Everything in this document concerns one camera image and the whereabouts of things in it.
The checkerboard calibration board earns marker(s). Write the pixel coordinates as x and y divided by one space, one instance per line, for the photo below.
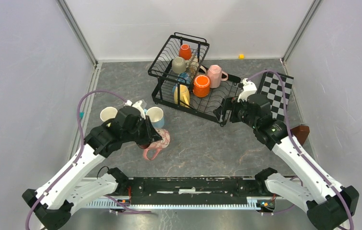
270 86

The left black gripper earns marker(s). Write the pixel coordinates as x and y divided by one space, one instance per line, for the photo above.
151 134

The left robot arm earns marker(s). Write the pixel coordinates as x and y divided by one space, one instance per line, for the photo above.
58 199

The brown wooden stand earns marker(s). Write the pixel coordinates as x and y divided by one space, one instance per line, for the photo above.
301 132

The blue ribbed mug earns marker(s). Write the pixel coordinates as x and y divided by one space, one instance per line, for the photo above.
183 79

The yellow-green faceted mug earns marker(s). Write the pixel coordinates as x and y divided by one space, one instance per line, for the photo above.
108 114

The light blue faceted mug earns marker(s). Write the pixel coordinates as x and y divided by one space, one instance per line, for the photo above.
156 116

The white patterned mug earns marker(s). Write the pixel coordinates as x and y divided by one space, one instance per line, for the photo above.
194 67

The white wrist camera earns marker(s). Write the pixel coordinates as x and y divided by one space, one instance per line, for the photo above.
140 105
247 88

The orange cup rack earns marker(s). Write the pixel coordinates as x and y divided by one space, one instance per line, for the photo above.
185 52
201 86

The beige grey mug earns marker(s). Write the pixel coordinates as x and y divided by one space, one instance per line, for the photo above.
180 65

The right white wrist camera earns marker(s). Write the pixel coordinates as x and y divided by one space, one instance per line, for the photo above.
247 88

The pink faceted mug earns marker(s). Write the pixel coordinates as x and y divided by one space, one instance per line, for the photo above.
216 76

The orange cup lower rack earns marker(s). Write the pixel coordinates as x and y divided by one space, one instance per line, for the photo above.
201 86

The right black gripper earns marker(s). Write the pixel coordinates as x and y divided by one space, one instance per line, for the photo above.
227 105

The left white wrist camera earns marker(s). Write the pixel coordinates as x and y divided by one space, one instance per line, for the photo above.
140 105

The yellow mug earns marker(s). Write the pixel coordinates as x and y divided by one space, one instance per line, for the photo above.
181 95

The black wire dish rack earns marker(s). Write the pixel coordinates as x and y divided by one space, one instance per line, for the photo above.
169 81

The orange cup top rack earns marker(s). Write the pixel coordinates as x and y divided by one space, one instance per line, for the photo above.
185 52

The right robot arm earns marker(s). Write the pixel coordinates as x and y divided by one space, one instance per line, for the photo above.
327 203

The pink speckled mug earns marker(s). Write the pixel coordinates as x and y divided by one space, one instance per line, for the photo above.
158 145

